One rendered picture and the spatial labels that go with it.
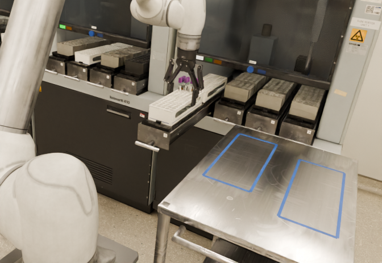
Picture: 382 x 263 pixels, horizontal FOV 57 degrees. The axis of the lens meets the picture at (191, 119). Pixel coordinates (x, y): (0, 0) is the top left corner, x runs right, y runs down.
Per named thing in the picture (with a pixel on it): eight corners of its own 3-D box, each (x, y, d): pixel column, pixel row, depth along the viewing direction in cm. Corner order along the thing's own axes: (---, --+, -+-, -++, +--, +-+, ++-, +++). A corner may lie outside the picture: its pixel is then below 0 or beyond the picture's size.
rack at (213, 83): (208, 84, 184) (210, 73, 182) (225, 88, 181) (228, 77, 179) (183, 99, 159) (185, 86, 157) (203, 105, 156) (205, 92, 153)
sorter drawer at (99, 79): (154, 59, 244) (156, 47, 240) (172, 64, 239) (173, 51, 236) (83, 84, 182) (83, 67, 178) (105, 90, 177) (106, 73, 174)
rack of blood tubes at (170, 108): (181, 99, 157) (183, 86, 155) (202, 104, 154) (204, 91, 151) (147, 120, 132) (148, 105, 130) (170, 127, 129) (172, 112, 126)
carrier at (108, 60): (120, 68, 186) (121, 57, 184) (118, 69, 184) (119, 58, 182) (102, 63, 190) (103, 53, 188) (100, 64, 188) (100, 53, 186)
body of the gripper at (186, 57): (173, 47, 134) (171, 70, 138) (193, 51, 131) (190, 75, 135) (182, 44, 140) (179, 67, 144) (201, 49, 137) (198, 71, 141)
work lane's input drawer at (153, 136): (206, 94, 191) (208, 78, 187) (229, 100, 186) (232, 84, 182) (130, 144, 129) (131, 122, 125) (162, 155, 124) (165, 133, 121)
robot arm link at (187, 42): (195, 37, 128) (193, 53, 130) (204, 34, 136) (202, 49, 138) (173, 32, 131) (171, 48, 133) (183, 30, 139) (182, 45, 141)
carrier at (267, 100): (281, 109, 157) (283, 97, 154) (279, 111, 155) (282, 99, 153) (256, 103, 161) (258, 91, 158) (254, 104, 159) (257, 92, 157)
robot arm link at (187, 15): (206, 33, 137) (175, 28, 140) (212, -9, 131) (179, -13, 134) (197, 37, 127) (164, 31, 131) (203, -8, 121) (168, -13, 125)
